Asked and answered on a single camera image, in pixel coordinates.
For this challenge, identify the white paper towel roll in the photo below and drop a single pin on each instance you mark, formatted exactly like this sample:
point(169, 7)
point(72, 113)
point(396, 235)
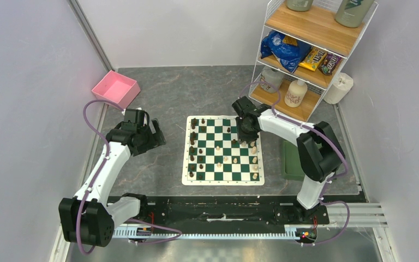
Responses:
point(340, 87)

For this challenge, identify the blue snack bag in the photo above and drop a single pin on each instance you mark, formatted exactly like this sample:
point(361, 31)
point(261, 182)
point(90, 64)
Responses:
point(288, 51)

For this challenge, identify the green bottle top right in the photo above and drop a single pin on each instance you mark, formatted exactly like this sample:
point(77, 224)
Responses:
point(352, 12)

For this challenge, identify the cream soap bottle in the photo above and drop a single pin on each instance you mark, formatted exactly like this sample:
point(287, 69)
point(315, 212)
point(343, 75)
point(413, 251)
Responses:
point(295, 94)

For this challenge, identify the yellow candy bag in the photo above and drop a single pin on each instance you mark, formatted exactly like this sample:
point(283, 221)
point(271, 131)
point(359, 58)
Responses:
point(313, 59)

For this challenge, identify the green bottle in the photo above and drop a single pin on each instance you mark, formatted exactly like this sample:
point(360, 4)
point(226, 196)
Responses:
point(299, 5)
point(352, 12)

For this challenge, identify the grey jar with lettering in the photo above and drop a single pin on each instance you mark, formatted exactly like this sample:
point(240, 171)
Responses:
point(271, 79)

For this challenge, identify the white wire wooden shelf rack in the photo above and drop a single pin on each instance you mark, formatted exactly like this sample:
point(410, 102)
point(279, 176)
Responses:
point(318, 28)

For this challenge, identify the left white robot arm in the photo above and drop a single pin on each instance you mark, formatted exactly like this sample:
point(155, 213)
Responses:
point(87, 218)

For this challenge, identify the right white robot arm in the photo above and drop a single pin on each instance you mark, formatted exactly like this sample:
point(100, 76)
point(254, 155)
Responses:
point(319, 151)

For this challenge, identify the dark chess rook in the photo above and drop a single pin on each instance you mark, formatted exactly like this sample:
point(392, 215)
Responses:
point(194, 122)

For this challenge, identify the green white chess mat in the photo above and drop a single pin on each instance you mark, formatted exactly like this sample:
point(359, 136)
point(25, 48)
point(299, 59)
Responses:
point(213, 156)

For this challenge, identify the brown candy bag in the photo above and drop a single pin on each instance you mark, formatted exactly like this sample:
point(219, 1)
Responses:
point(329, 64)

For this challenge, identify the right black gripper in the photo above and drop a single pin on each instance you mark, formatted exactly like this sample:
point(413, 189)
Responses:
point(243, 136)

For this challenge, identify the green plastic tray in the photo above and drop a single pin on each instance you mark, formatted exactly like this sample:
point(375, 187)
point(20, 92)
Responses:
point(291, 164)

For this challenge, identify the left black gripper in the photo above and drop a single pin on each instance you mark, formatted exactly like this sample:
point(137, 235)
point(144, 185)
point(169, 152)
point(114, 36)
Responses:
point(156, 139)

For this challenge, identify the pink plastic bin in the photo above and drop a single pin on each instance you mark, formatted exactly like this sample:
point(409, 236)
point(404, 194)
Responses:
point(117, 88)

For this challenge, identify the green bottle top left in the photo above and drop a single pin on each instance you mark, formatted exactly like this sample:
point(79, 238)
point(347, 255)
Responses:
point(299, 5)

